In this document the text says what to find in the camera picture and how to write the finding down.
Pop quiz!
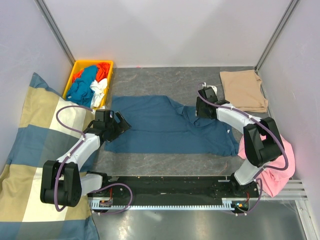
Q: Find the grey slotted cable duct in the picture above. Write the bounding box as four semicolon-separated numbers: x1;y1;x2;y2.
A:
88;197;250;213

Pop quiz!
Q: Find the yellow plastic bin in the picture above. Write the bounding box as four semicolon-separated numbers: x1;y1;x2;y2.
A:
62;59;114;108

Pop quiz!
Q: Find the orange t-shirt in bin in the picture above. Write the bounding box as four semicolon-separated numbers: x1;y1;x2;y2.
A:
72;62;111;83

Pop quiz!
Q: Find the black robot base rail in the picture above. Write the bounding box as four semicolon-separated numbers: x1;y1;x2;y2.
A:
95;176;259;205

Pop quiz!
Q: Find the right aluminium corner post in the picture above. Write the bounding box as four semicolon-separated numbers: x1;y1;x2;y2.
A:
254;0;300;73

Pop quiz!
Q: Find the left aluminium corner post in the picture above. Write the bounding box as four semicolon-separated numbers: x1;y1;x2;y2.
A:
34;0;76;66

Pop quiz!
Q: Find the pink t-shirt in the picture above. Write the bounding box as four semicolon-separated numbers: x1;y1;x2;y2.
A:
238;135;296;198

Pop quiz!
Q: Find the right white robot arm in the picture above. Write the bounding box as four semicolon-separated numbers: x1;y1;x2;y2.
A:
195;82;289;197

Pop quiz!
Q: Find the aluminium corner post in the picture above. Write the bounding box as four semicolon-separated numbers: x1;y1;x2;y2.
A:
34;0;76;66
254;0;300;73

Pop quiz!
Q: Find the dark blue t-shirt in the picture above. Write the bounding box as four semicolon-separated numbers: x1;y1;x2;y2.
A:
104;95;239;156

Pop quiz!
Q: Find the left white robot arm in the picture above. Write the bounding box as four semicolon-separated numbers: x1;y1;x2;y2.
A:
40;110;131;212

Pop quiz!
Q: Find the teal t-shirt in bin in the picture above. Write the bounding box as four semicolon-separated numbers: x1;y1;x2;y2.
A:
65;65;98;108

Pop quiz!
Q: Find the blue beige checkered pillow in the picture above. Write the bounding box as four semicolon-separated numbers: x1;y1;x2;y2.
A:
0;73;99;240

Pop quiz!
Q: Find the folded beige t-shirt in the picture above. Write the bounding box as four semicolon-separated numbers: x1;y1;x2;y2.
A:
219;70;268;113

